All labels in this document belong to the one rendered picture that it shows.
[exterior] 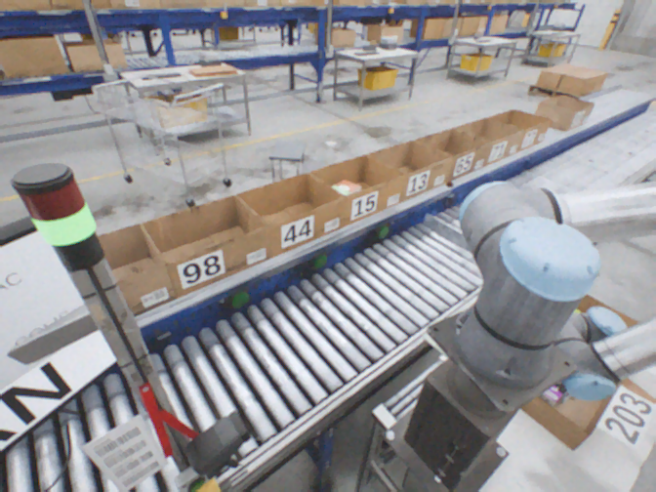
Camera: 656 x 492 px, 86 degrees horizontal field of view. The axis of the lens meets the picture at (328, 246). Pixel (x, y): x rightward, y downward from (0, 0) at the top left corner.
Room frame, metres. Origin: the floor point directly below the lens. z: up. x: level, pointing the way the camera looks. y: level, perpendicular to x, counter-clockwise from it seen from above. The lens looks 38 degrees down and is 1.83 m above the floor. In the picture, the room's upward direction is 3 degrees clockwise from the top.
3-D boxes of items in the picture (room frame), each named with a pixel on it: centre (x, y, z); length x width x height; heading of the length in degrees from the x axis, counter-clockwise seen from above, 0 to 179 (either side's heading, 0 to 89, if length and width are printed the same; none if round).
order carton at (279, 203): (1.35, 0.17, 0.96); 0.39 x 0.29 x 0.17; 130
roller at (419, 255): (1.32, -0.50, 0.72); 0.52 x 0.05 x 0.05; 40
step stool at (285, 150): (3.30, 0.34, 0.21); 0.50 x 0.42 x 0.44; 87
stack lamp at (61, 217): (0.31, 0.29, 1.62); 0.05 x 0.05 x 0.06
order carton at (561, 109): (3.10, -1.93, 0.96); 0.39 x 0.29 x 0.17; 130
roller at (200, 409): (0.57, 0.40, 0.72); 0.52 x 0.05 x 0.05; 40
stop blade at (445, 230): (1.46, -0.68, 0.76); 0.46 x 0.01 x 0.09; 40
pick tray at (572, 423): (0.70, -0.73, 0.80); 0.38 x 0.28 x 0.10; 41
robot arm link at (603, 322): (0.62, -0.73, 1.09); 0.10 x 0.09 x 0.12; 88
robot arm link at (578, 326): (0.62, -0.62, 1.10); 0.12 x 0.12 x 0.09; 88
